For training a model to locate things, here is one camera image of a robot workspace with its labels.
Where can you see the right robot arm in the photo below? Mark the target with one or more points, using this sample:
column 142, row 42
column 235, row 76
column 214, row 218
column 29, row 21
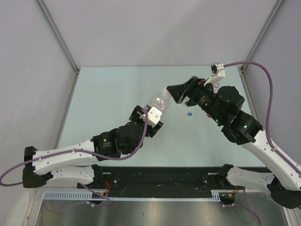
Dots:
column 283, row 182

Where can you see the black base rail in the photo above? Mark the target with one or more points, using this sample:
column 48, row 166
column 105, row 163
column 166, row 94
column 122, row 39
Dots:
column 160, row 182

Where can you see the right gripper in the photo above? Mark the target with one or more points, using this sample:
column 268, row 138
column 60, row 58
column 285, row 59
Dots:
column 178, row 92

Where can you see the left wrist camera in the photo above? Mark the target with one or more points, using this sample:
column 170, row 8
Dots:
column 154, row 116

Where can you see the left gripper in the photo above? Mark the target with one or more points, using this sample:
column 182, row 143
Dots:
column 136, row 114

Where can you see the square bottle white cap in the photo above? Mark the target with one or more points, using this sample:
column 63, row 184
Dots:
column 160, row 101

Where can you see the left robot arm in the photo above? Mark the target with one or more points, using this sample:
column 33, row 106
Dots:
column 75, row 164

